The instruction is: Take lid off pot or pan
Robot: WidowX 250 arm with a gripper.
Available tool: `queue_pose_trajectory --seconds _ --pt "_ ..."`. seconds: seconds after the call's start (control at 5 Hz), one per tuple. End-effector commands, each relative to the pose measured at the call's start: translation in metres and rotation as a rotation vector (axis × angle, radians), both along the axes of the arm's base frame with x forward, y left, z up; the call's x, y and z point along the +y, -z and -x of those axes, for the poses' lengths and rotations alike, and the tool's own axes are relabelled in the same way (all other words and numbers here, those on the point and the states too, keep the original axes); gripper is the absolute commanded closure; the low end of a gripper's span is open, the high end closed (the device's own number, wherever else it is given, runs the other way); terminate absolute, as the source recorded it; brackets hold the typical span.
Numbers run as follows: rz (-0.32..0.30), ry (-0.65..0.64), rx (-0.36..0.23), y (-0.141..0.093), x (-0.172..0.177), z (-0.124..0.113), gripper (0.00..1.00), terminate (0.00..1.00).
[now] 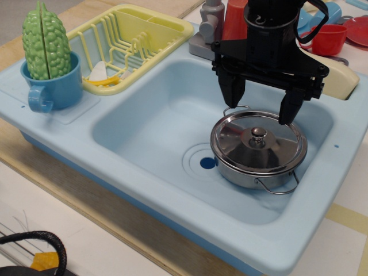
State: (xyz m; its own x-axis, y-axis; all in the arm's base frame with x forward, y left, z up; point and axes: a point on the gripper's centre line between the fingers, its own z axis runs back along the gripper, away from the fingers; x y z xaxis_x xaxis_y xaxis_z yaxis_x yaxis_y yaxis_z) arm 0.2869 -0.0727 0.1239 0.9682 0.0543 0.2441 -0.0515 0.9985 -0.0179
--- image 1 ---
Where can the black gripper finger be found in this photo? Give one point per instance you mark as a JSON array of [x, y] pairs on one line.
[[290, 105], [232, 88]]

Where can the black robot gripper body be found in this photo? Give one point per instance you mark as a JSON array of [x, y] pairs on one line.
[[269, 55]]

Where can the shiny steel pot lid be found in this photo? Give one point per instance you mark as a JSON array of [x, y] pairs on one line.
[[254, 142]]

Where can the small stainless steel pot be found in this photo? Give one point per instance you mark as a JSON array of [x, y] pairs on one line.
[[269, 183]]

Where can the tall red plastic cup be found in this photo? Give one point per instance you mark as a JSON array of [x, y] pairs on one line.
[[235, 27]]

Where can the light blue plastic cup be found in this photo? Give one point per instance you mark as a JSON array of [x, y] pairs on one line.
[[334, 15]]

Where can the cream plastic block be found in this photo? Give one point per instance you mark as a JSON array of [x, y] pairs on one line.
[[341, 80]]

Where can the red plastic teacup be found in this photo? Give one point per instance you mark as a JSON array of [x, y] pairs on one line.
[[328, 42]]

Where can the grey toy faucet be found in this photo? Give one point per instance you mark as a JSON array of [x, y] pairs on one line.
[[210, 29]]

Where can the red plastic plate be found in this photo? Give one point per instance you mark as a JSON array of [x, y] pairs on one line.
[[357, 30]]

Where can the light blue toy sink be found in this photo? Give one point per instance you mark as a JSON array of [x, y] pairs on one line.
[[151, 144]]

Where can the yellow plastic dish rack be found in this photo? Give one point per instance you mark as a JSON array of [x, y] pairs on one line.
[[130, 39]]

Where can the yellow plastic utensil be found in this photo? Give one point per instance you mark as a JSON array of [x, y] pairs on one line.
[[107, 82]]

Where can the white plastic utensil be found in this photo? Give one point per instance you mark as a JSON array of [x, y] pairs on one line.
[[98, 73]]

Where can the blue plastic mug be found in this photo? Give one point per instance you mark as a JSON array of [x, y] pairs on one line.
[[63, 92]]

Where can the green bitter melon toy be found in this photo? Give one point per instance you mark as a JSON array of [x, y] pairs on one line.
[[45, 43]]

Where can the plywood base board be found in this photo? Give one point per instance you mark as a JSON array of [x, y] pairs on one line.
[[106, 235]]

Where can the yellow tape piece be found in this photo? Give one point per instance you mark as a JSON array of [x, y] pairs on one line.
[[45, 261]]

